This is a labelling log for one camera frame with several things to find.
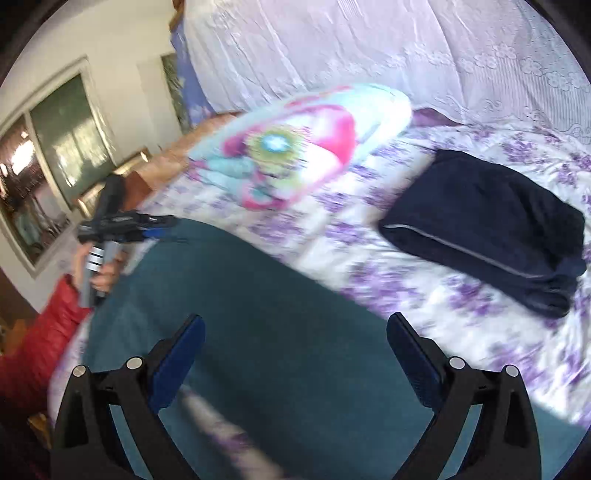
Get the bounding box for blue floral cloth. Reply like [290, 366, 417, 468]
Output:
[171, 25, 218, 121]

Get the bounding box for brown wooden box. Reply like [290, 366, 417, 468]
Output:
[121, 170, 155, 208]

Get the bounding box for window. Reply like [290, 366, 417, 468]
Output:
[0, 58, 118, 280]

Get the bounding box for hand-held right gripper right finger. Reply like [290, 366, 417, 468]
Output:
[387, 312, 542, 480]

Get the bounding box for person's red-sleeved left forearm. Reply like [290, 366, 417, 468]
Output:
[0, 277, 93, 409]

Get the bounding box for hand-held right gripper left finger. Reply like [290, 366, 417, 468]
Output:
[50, 314, 206, 480]

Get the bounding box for person's left hand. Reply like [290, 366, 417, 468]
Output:
[71, 244, 127, 296]

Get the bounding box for purple floral bed sheet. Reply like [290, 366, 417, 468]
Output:
[46, 108, 591, 480]

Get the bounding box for teal green pants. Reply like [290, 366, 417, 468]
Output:
[81, 218, 571, 480]

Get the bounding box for folded navy pants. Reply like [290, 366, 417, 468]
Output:
[379, 148, 588, 319]

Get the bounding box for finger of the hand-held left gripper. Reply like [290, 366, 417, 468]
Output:
[136, 213, 181, 230]
[136, 229, 188, 243]

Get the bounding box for tan under blanket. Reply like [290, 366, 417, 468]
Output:
[134, 113, 241, 197]

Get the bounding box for folded colourful floral quilt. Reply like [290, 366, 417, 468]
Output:
[187, 83, 414, 210]

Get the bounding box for dark purple cloth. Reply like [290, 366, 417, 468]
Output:
[410, 108, 465, 129]

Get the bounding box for white lace cover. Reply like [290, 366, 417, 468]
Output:
[182, 0, 591, 139]

